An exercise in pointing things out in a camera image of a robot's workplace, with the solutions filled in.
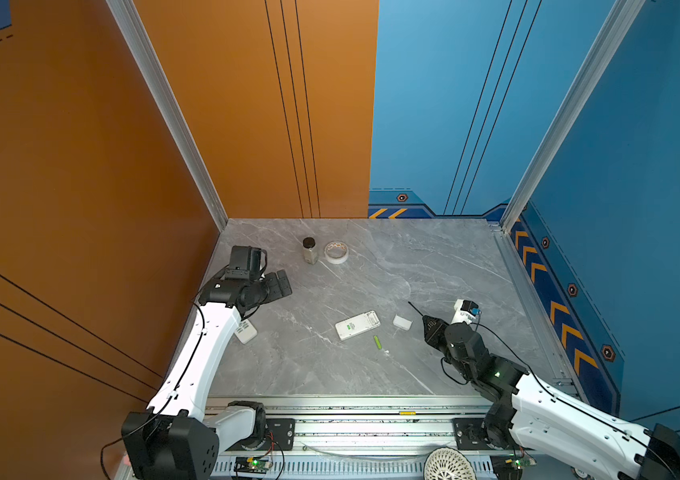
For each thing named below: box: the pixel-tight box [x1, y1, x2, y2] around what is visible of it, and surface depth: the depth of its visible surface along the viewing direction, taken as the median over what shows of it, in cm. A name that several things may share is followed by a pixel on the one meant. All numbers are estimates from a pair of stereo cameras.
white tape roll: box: [324, 240, 349, 264], surface depth 113 cm
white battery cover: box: [392, 314, 413, 331], surface depth 94 cm
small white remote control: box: [234, 319, 258, 345], surface depth 91 cm
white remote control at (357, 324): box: [335, 310, 381, 341], surface depth 93 cm
